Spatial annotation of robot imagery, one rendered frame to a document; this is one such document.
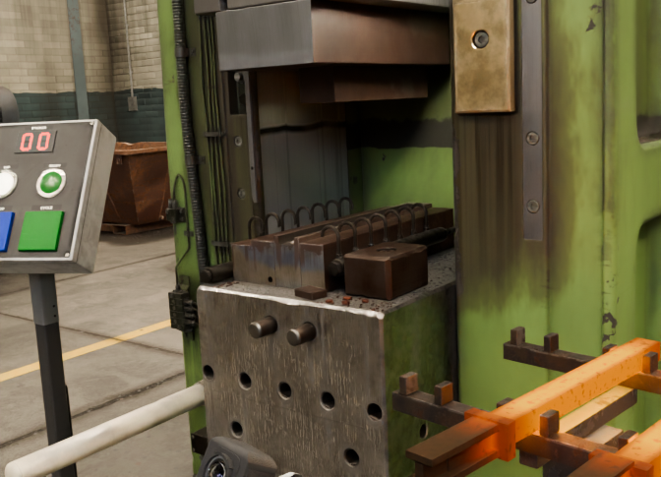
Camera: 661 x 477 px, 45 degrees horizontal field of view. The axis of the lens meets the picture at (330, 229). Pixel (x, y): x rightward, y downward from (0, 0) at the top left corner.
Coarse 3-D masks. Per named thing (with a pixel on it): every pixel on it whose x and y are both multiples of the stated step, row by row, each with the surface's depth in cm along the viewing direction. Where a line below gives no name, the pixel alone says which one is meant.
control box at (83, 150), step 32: (0, 128) 153; (32, 128) 151; (64, 128) 150; (96, 128) 149; (0, 160) 150; (32, 160) 149; (64, 160) 147; (96, 160) 148; (32, 192) 146; (64, 192) 145; (96, 192) 148; (64, 224) 142; (96, 224) 148; (0, 256) 143; (32, 256) 141; (64, 256) 140
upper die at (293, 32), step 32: (320, 0) 120; (224, 32) 130; (256, 32) 126; (288, 32) 122; (320, 32) 121; (352, 32) 127; (384, 32) 134; (416, 32) 142; (448, 32) 151; (224, 64) 131; (256, 64) 127; (288, 64) 123; (320, 64) 125; (352, 64) 131; (384, 64) 137; (416, 64) 144; (448, 64) 152
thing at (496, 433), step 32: (608, 352) 87; (640, 352) 87; (576, 384) 78; (608, 384) 82; (480, 416) 70; (512, 416) 71; (416, 448) 65; (448, 448) 64; (480, 448) 69; (512, 448) 69
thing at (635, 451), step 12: (660, 420) 69; (648, 432) 67; (660, 432) 67; (636, 444) 65; (648, 444) 64; (660, 444) 64; (588, 456) 62; (600, 456) 60; (612, 456) 60; (624, 456) 61; (636, 456) 62; (648, 456) 62; (660, 456) 63; (588, 468) 59; (600, 468) 58; (612, 468) 58; (624, 468) 58; (636, 468) 59; (648, 468) 59; (660, 468) 63
